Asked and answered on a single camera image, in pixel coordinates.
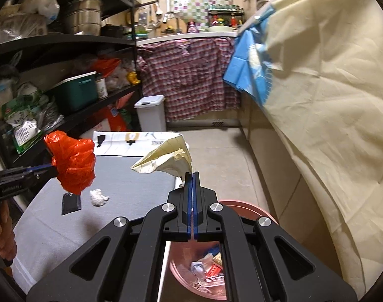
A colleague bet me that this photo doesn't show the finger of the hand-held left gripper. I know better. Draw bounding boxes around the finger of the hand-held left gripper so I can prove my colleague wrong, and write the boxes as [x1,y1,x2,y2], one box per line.
[9,173,58,189]
[0,164,58,180]

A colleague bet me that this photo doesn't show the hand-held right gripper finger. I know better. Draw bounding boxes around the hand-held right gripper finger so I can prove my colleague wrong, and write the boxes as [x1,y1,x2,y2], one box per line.
[193,172,358,302]
[26,172,194,302]

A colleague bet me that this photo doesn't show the orange plastic bag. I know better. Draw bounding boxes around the orange plastic bag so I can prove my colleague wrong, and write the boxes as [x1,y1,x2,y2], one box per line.
[43,130,97,196]

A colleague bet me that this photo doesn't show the pink plastic basin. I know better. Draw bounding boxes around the pink plastic basin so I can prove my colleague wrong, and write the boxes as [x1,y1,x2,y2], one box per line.
[169,199,280,301]

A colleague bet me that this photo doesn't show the red cardboard box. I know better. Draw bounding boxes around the red cardboard box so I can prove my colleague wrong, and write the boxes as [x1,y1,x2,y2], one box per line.
[205,262,224,279]

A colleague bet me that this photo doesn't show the cream paper envelope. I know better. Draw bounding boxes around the cream paper envelope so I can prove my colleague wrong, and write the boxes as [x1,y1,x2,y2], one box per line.
[131,135,194,177]

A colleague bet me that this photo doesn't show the person's left hand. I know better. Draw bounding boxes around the person's left hand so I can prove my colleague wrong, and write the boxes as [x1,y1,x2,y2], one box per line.
[0,200,18,260]

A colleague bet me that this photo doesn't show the black plastic wrapper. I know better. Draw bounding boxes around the black plastic wrapper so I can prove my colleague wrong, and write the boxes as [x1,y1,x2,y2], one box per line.
[61,193,83,216]

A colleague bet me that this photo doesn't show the green food packet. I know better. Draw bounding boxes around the green food packet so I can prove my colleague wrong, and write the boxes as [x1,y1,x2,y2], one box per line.
[2,96,44,155]

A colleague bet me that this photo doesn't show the white crumpled tissue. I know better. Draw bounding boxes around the white crumpled tissue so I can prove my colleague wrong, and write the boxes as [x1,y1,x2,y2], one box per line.
[89,189,110,207]

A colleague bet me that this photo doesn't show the grey folding table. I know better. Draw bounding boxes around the grey folding table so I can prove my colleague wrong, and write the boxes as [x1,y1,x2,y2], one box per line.
[10,131,189,302]

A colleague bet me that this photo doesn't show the green storage box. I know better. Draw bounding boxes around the green storage box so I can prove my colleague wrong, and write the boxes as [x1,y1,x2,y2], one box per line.
[51,71,99,114]

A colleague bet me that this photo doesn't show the orange printed sack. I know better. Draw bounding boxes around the orange printed sack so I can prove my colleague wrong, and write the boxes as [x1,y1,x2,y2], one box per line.
[108,105,129,132]

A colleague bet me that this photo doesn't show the white labelled jar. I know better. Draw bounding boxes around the white labelled jar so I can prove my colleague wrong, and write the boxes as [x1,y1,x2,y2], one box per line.
[95,77,109,100]

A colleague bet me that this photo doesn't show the white lidded bin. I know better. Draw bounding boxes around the white lidded bin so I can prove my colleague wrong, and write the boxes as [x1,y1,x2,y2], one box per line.
[134,95,166,133]

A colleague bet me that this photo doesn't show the orange bag on shelf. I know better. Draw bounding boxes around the orange bag on shelf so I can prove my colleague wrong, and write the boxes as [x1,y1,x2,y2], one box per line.
[92,57,121,76]

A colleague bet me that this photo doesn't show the black shelf rack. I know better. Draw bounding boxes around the black shelf rack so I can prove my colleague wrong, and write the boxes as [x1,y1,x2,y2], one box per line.
[0,0,145,170]

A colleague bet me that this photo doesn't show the red plaid shirt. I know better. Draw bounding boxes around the red plaid shirt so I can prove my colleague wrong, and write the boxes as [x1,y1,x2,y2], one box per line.
[136,37,242,122]

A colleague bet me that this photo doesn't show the blue cloth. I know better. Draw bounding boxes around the blue cloth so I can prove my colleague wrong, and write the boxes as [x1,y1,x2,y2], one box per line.
[223,5,275,104]

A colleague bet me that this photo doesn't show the black cooking pot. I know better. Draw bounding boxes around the black cooking pot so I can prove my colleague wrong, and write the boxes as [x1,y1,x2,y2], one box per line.
[102,23,124,37]

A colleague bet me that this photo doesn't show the steel pot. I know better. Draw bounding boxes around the steel pot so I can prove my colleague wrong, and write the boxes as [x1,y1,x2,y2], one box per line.
[64,0,103,36]

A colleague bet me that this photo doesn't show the white plastic bag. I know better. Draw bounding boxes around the white plastic bag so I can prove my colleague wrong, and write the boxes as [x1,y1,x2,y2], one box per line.
[20,0,60,25]

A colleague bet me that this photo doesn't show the cream sheet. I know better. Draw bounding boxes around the cream sheet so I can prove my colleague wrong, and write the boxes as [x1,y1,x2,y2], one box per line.
[242,0,383,296]

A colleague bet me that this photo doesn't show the black spice rack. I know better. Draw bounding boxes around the black spice rack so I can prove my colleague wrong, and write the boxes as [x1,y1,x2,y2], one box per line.
[208,5,245,28]

